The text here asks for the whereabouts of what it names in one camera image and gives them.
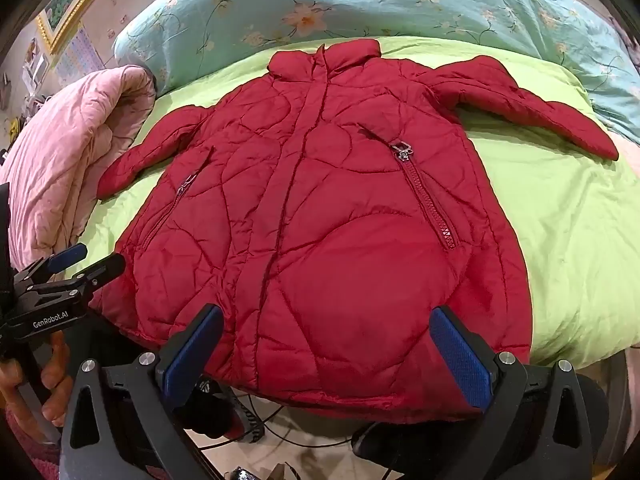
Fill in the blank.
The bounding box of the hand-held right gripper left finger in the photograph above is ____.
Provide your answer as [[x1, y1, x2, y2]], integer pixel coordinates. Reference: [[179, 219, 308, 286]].
[[59, 304, 225, 480]]

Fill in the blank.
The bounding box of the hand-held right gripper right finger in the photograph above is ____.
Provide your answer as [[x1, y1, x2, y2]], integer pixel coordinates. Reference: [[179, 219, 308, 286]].
[[429, 305, 596, 480]]

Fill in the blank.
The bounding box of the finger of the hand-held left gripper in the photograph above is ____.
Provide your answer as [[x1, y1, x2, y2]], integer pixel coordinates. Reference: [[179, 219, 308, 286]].
[[12, 242, 90, 286], [25, 252, 127, 306]]

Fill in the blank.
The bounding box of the red quilted jacket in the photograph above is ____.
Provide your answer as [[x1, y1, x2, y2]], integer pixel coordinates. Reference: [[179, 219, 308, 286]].
[[89, 38, 620, 423]]

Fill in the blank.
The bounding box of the person's left hand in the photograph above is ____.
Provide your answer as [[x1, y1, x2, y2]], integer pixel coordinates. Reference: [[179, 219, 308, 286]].
[[0, 330, 73, 428]]

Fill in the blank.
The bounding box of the pink quilt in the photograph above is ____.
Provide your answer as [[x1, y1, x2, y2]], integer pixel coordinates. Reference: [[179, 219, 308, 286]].
[[0, 64, 158, 270]]

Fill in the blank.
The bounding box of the light green bed sheet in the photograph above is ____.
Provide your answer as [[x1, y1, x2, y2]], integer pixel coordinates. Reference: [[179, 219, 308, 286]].
[[65, 35, 640, 368]]

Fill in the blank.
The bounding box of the pink floral cloth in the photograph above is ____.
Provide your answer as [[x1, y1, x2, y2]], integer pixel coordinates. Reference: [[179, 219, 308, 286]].
[[612, 135, 640, 183]]

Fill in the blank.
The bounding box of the cartoon printed pillow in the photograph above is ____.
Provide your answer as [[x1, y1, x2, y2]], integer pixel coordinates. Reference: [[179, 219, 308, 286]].
[[607, 14, 640, 68]]

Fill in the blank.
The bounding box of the teal floral quilt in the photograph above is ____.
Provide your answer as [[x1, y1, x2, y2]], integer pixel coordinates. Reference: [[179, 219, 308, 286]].
[[112, 0, 640, 143]]

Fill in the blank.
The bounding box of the dark object with striped strap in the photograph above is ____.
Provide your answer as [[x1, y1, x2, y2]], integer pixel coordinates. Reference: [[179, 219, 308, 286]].
[[182, 377, 263, 443]]

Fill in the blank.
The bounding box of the black cable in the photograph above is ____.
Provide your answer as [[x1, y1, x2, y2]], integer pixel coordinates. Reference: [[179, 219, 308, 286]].
[[235, 392, 361, 448]]

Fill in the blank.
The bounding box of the wall chart poster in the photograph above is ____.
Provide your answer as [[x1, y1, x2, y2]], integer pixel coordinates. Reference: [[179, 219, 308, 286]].
[[52, 27, 103, 86]]

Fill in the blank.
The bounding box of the gold picture frame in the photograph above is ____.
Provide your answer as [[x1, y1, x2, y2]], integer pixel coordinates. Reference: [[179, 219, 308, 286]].
[[35, 0, 135, 56]]

